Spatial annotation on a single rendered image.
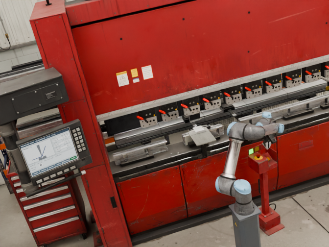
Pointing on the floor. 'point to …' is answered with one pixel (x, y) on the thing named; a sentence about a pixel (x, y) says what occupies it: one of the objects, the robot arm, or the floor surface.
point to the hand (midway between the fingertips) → (268, 148)
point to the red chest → (52, 209)
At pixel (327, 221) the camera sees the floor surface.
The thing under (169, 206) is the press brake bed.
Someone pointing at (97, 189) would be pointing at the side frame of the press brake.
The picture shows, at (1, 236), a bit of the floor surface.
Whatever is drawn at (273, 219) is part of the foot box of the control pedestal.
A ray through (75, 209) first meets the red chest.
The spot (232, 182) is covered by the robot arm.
